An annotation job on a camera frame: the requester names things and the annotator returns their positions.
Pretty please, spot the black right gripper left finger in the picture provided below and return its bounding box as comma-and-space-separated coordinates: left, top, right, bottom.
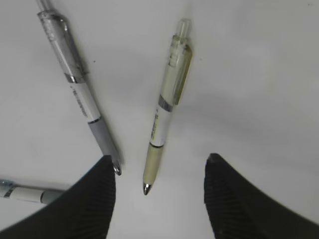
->
0, 155, 116, 239

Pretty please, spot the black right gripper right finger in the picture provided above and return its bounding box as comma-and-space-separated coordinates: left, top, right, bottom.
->
204, 153, 319, 239

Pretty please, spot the blue clip grey grip pen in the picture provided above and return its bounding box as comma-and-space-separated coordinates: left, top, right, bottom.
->
0, 179, 65, 205

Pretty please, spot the beige grip white pen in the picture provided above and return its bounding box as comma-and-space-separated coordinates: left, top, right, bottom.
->
143, 18, 192, 195

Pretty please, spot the grey grip white pen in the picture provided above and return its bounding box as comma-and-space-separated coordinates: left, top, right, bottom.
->
37, 0, 122, 175

